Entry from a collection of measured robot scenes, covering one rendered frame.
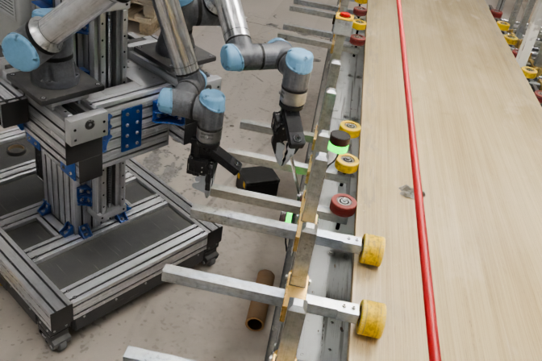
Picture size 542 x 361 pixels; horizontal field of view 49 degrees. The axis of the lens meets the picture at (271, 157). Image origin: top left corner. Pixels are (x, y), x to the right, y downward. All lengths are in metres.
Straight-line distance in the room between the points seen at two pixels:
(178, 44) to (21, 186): 1.43
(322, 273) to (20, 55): 1.13
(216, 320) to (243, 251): 0.47
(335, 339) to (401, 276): 0.30
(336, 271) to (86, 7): 1.12
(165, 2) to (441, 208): 1.04
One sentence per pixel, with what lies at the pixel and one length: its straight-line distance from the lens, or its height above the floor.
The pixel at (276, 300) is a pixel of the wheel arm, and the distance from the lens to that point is 1.42.
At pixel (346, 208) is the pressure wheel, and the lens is 1.82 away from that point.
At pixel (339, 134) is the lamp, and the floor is 1.11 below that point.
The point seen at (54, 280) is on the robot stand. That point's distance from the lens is 2.51.
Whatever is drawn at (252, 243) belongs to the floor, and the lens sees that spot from 3.02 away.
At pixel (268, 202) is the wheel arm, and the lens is 1.86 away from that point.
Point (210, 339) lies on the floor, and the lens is 2.57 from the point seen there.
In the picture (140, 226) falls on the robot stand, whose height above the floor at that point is 0.21.
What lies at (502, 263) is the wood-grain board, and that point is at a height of 0.90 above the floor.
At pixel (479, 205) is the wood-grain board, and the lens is 2.04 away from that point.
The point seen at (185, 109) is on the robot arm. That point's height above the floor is 1.13.
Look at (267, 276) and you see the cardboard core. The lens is 2.74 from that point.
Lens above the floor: 1.95
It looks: 32 degrees down
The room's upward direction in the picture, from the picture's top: 10 degrees clockwise
